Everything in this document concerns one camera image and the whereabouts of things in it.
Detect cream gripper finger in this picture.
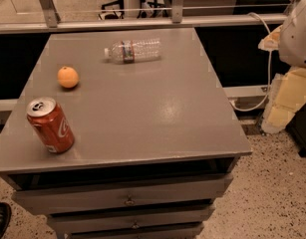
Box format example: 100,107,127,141
261,67,306,133

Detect orange fruit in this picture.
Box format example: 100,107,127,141
57,67,79,89

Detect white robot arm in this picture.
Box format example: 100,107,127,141
258,0,306,133

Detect top grey drawer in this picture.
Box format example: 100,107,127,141
13,174,233,215

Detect grey drawer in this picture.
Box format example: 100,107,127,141
13,174,233,215
48,204,214,233
70,222,203,239

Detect grey drawer cabinet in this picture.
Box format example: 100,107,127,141
0,27,253,239

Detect middle grey drawer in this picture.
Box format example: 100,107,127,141
48,204,214,233

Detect clear plastic water bottle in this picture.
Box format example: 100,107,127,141
104,38,161,64

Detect bottom grey drawer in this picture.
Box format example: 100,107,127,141
70,222,203,239

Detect black office chair base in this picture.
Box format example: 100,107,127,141
101,0,125,19

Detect red soda can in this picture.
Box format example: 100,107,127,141
27,97,75,153

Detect black shoe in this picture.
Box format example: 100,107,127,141
0,202,12,239

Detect white cable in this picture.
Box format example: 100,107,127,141
229,12,274,113

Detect metal railing frame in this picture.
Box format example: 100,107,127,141
0,0,300,34

